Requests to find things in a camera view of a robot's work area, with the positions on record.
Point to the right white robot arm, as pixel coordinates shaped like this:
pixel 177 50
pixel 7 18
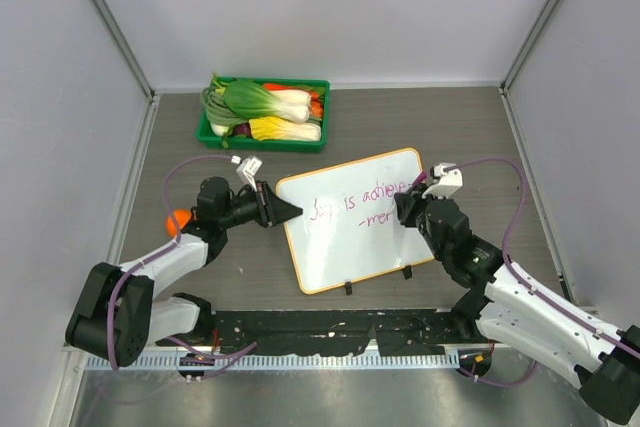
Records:
pixel 506 304

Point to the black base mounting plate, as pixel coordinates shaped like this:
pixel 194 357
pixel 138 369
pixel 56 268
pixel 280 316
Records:
pixel 337 333

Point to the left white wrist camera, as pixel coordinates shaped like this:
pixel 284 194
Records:
pixel 247 169

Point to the green bean bundle toy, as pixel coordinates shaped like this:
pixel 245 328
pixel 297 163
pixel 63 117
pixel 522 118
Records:
pixel 221 118

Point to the orange framed whiteboard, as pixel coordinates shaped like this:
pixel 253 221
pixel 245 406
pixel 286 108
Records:
pixel 349 231

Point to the orange fruit toy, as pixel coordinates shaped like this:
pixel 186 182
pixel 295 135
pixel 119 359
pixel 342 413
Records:
pixel 176 221

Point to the pink whiteboard marker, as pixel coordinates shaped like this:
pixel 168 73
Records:
pixel 419 181

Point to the aluminium frame post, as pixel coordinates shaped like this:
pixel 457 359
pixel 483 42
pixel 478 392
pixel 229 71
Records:
pixel 109 21
pixel 534 34

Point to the right aluminium frame post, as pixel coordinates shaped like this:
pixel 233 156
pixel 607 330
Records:
pixel 534 34

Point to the purple eggplant toy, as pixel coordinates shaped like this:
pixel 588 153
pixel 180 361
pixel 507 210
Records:
pixel 242 131

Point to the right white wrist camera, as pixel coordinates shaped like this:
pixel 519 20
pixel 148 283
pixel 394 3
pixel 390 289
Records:
pixel 446 179

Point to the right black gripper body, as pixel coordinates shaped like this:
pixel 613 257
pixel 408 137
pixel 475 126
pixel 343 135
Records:
pixel 422 202

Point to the green bok choy toy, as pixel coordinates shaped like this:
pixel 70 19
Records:
pixel 251 100

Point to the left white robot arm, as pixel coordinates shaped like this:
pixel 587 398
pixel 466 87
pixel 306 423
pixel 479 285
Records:
pixel 117 314

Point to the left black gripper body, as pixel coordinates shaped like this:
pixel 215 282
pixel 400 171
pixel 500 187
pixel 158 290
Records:
pixel 262 203

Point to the yellow cabbage toy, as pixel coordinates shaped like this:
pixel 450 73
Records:
pixel 276 128

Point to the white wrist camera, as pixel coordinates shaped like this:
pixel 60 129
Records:
pixel 446 179
pixel 247 169

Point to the aluminium rail with cable duct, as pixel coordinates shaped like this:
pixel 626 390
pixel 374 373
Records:
pixel 280 361

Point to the left aluminium frame post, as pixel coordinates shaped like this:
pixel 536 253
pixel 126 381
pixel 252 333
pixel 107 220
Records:
pixel 109 21

